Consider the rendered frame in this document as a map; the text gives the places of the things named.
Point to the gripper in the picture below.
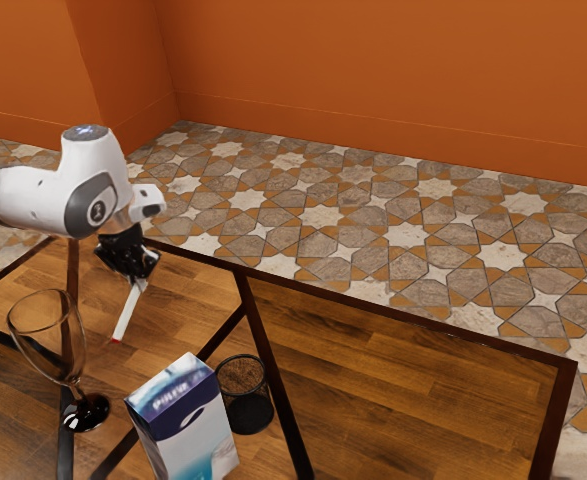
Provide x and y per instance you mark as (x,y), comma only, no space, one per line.
(125,252)

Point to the white pen with red tip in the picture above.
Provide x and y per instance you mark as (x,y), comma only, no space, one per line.
(127,312)

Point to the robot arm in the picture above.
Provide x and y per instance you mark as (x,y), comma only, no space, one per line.
(48,195)

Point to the clear wine glass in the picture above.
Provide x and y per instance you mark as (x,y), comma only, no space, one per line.
(53,340)

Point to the blue and white carton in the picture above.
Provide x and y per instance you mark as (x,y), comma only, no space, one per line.
(188,420)

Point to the black mesh pen holder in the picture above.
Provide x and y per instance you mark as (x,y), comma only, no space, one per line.
(245,395)

